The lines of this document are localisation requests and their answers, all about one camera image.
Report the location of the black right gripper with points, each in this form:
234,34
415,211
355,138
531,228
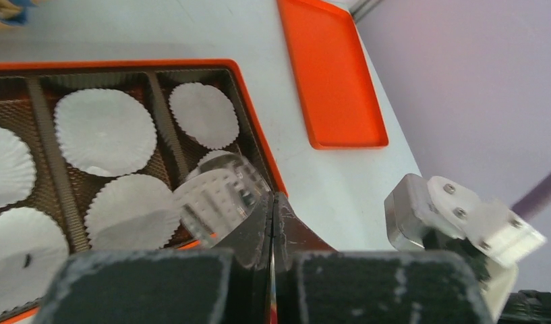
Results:
530,306

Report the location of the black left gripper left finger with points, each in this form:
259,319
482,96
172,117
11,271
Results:
228,283

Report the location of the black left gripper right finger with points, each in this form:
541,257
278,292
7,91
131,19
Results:
316,284

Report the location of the orange cookie box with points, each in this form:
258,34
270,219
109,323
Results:
30,91

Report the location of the white paper cupcake liner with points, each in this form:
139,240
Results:
17,169
206,158
205,113
132,212
32,249
104,132

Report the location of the orange box lid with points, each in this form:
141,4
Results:
338,100

